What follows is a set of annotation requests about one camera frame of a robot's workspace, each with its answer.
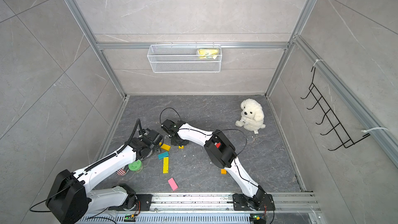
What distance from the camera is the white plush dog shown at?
0.90 metres

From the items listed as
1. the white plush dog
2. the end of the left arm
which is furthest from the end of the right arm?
the white plush dog

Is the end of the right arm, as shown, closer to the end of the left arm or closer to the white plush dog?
the end of the left arm

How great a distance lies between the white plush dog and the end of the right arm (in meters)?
0.39

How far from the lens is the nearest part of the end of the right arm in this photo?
27.5 inches
